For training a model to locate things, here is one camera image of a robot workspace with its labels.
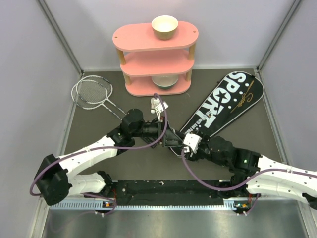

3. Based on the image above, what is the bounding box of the white shuttlecock top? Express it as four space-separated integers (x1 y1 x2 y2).
150 97 160 114

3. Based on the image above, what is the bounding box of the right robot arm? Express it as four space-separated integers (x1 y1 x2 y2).
181 134 317 209

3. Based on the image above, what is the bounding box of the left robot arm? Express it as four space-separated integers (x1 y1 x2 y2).
32 109 185 206

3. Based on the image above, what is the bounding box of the badminton racket upper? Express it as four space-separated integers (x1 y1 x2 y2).
71 75 126 120

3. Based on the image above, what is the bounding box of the badminton racket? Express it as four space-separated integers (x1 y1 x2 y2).
71 79 126 120
71 75 126 120

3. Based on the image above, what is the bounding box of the badminton racket lower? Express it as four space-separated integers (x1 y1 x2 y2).
71 79 126 120

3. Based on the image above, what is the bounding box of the green bowl on bottom shelf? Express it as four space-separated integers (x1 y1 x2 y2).
152 75 179 90

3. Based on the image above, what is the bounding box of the black racket bag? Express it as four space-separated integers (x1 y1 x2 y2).
169 71 264 157

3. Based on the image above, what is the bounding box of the pink three-tier shelf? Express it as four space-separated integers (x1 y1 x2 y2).
112 21 199 97

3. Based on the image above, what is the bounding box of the cream bowl on top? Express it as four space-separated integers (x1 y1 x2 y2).
151 15 178 40

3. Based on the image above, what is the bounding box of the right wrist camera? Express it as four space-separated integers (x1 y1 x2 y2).
183 133 202 153

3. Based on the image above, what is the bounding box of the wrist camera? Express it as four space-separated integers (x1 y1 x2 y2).
183 133 202 153
156 101 169 119

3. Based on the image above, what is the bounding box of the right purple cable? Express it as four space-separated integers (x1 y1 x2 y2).
181 148 317 191

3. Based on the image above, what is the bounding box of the purple cable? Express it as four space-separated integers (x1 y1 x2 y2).
29 93 169 196
181 148 317 191

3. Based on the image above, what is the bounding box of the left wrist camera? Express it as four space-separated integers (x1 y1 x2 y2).
156 101 169 119

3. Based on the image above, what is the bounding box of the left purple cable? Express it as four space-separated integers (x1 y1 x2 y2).
29 93 169 196

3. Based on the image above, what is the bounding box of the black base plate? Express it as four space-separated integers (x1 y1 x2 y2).
84 179 251 206

